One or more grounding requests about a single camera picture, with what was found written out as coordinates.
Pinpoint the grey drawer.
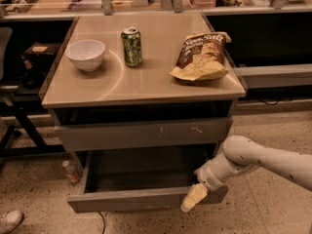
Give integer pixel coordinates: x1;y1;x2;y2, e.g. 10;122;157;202
56;117;233;152
66;148;229;214

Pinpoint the grey top drawer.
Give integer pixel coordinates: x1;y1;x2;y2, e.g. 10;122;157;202
56;117;233;152

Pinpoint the white bowl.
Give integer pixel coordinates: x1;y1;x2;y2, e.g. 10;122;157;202
65;39;105;72

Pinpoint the black floor cable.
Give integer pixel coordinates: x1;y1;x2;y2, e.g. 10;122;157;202
97;212;107;234

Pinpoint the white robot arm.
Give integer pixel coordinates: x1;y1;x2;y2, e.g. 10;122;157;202
180;136;312;213

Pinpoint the white shoe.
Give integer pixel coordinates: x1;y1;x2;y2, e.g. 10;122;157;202
0;211;23;234

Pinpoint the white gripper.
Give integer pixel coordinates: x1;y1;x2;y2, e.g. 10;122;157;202
180;163;224;213

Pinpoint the clear plastic bottle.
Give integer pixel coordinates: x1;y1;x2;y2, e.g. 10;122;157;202
62;160;80;183

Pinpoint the green soda can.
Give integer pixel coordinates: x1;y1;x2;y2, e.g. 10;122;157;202
121;26;142;67

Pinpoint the black box under desk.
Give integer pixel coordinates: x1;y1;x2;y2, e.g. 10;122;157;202
22;42;60;71

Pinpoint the grey drawer cabinet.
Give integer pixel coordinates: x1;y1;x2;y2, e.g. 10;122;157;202
38;11;248;161

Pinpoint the brown yellow chip bag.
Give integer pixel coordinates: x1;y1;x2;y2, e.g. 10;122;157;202
171;32;231;82

